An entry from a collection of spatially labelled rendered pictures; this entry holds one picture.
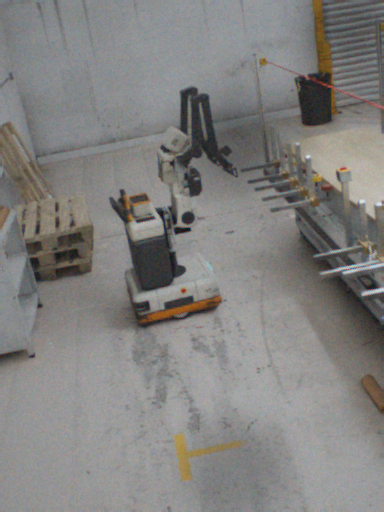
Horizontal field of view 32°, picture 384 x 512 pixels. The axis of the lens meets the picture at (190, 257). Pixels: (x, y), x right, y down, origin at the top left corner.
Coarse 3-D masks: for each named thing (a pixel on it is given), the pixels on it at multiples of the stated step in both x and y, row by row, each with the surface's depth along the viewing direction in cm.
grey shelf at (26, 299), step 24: (0, 168) 527; (0, 192) 541; (0, 240) 464; (0, 264) 470; (24, 264) 539; (0, 288) 477; (24, 288) 574; (0, 312) 483; (24, 312) 543; (0, 336) 490; (24, 336) 493
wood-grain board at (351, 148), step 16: (368, 128) 597; (304, 144) 582; (320, 144) 573; (336, 144) 565; (352, 144) 557; (368, 144) 549; (304, 160) 537; (320, 160) 529; (336, 160) 523; (352, 160) 516; (368, 160) 509; (336, 176) 486; (352, 176) 480; (368, 176) 474; (352, 192) 449; (368, 192) 444; (368, 208) 417
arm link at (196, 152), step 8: (200, 96) 465; (208, 96) 466; (192, 104) 466; (192, 112) 469; (192, 120) 471; (192, 128) 473; (192, 136) 475; (192, 144) 477; (192, 152) 476; (200, 152) 477
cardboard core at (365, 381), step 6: (366, 378) 395; (372, 378) 394; (366, 384) 392; (372, 384) 388; (378, 384) 388; (372, 390) 384; (378, 390) 382; (372, 396) 382; (378, 396) 377; (378, 402) 375; (378, 408) 374
